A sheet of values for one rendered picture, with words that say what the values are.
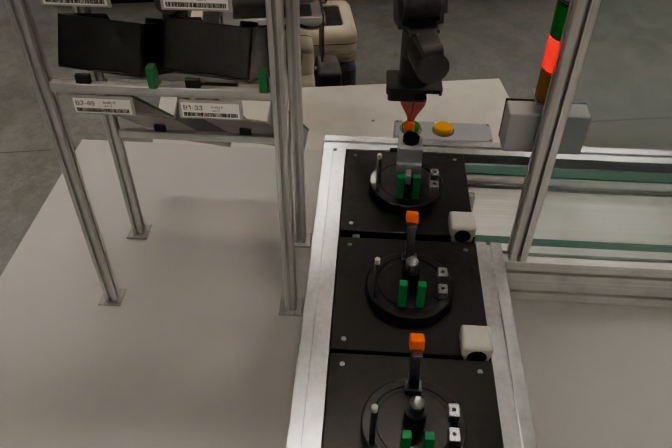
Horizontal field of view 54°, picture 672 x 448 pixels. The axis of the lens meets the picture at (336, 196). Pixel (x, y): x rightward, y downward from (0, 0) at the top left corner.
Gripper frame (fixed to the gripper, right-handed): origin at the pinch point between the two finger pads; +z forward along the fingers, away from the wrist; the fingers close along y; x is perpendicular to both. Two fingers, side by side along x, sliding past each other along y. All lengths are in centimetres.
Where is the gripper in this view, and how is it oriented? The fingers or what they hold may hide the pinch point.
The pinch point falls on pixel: (410, 120)
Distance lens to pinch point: 129.5
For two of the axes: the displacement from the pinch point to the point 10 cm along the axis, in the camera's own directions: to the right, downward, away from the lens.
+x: 0.5, -6.7, 7.4
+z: 0.0, 7.5, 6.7
